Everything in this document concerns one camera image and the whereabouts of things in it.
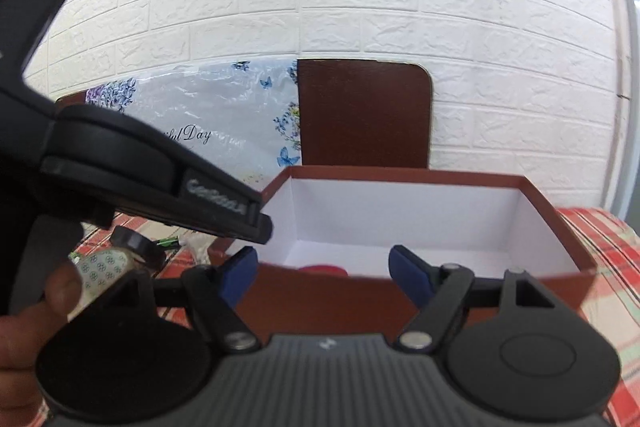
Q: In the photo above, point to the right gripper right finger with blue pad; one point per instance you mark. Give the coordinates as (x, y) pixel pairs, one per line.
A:
(439, 294)

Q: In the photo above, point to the person's left hand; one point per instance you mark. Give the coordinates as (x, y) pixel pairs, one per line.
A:
(23, 336)

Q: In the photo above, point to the red plaid bed sheet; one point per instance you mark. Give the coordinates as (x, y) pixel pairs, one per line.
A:
(612, 304)

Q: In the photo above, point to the dark brown wooden headboard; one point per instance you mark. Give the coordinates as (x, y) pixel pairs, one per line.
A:
(364, 113)

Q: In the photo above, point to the brown cardboard storage box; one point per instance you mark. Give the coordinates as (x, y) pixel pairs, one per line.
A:
(353, 216)

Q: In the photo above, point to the black tape roll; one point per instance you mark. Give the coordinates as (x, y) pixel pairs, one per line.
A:
(138, 246)

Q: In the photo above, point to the floral plastic pillow bag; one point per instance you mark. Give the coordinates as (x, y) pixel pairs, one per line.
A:
(241, 116)

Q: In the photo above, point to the red tape roll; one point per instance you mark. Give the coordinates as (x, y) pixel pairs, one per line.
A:
(329, 270)

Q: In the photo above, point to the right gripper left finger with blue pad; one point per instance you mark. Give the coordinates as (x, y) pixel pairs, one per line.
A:
(212, 293)

